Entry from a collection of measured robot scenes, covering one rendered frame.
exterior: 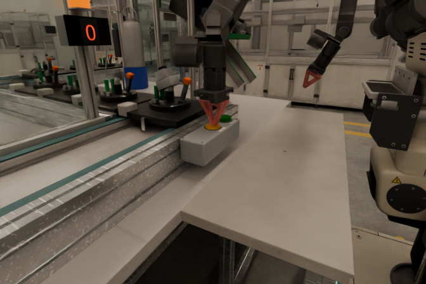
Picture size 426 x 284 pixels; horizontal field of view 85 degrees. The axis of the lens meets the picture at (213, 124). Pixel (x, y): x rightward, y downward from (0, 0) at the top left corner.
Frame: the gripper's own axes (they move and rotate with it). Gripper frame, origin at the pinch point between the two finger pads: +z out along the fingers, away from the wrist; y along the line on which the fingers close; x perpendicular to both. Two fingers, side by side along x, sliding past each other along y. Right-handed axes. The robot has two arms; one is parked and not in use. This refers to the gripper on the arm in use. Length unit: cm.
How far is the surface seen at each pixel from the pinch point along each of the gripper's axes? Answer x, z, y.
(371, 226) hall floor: 61, 96, -112
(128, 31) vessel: -99, -27, -62
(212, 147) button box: 3.1, 4.1, 6.1
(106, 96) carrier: -46.7, -1.4, -2.4
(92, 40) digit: -31.1, -20.4, 10.5
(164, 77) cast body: -21.9, -9.8, -6.3
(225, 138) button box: 3.1, 4.2, -0.9
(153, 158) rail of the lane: -3.8, 3.0, 19.2
